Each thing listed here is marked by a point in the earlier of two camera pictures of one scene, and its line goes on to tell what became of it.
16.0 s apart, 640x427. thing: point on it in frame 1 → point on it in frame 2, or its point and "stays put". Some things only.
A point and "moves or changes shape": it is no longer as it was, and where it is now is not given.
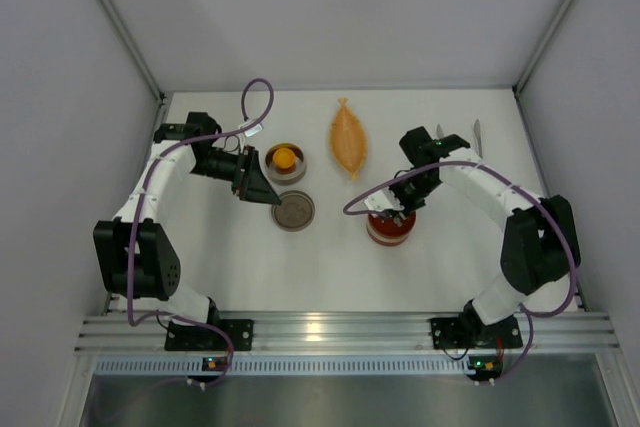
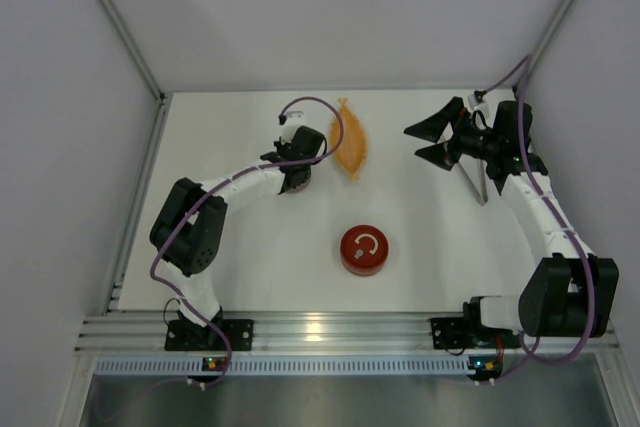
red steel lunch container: (390, 241) → (364, 271)
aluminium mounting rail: (345, 331) stays put
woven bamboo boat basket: (348, 138) stays put
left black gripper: (244, 173) → (275, 157)
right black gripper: (400, 212) → (456, 137)
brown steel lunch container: (289, 175) moves or changes shape
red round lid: (387, 227) → (364, 247)
